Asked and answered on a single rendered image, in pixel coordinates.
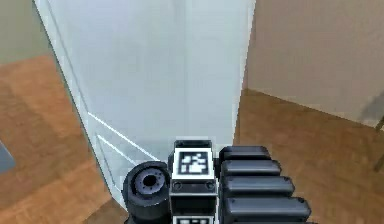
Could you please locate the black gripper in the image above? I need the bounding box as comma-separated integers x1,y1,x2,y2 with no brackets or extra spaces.
121,160,172,224

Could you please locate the grey floor cloth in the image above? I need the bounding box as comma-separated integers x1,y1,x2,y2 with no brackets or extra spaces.
0,139,17,175

